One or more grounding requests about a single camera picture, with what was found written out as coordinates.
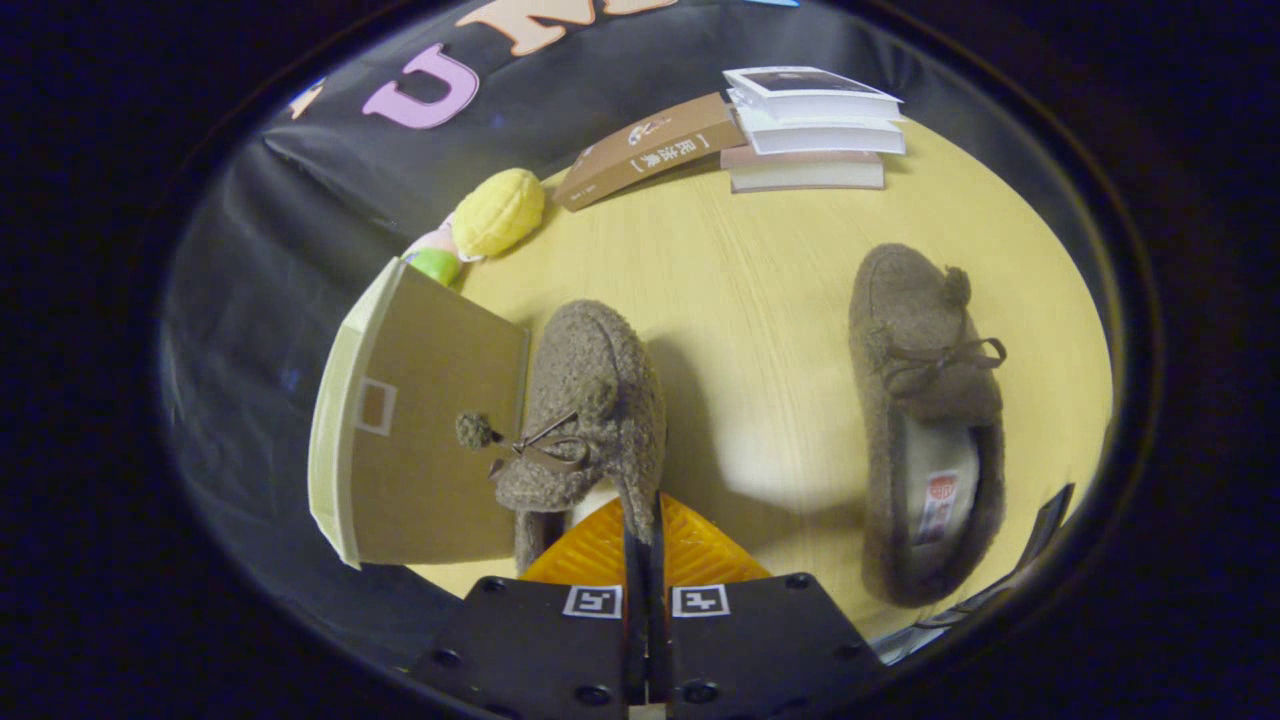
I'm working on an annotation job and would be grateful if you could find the green round toy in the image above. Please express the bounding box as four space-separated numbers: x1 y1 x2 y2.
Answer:
407 247 464 287

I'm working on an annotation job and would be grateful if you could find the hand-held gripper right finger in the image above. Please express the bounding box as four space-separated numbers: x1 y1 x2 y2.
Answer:
646 492 887 720

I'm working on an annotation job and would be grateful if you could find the brown fuzzy shoe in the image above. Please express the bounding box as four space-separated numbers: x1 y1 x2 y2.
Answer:
848 243 1009 609
456 299 669 577

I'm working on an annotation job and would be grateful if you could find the beige cardboard storage box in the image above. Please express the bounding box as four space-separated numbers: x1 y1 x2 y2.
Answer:
308 258 532 570

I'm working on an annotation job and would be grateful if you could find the brown cover book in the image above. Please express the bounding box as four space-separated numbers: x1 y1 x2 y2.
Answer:
553 92 749 212

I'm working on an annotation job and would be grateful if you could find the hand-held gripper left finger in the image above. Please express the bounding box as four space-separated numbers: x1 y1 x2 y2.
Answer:
408 496 647 720

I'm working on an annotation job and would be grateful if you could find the yellow plush toy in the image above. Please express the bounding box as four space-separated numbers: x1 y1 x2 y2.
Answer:
452 167 547 259

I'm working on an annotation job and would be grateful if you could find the dark cover white book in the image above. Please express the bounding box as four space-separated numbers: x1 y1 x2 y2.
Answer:
722 66 905 124

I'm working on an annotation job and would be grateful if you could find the black backdrop cloth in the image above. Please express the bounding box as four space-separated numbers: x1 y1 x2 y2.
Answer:
158 0 1101 691

